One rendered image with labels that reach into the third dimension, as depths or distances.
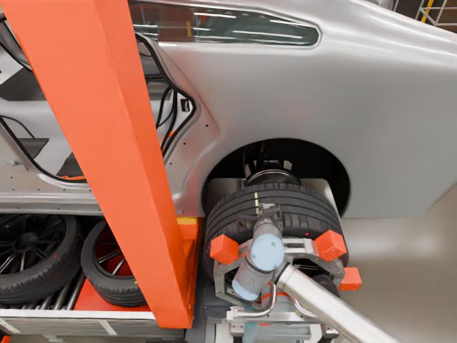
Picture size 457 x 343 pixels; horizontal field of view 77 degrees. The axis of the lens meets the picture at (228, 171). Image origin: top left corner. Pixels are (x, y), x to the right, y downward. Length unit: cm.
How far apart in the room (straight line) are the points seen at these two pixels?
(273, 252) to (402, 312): 176
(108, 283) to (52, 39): 148
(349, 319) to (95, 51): 93
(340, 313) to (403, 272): 171
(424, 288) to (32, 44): 261
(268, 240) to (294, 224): 34
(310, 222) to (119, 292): 116
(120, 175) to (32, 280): 143
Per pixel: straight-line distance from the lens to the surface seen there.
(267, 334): 201
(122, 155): 72
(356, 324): 101
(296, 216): 117
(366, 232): 277
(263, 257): 84
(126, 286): 184
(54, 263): 211
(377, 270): 259
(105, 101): 65
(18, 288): 216
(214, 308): 182
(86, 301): 216
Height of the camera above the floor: 207
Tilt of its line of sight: 43 degrees down
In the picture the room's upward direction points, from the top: 1 degrees counter-clockwise
